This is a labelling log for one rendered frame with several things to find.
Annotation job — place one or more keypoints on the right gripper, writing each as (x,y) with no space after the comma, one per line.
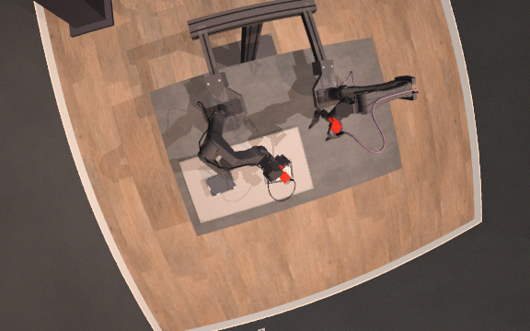
(282,162)

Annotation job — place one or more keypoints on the beige well plate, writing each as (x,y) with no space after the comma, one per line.
(289,171)

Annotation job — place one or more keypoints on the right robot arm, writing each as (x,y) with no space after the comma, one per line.
(217,145)

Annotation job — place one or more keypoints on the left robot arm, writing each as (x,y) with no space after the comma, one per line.
(367,95)

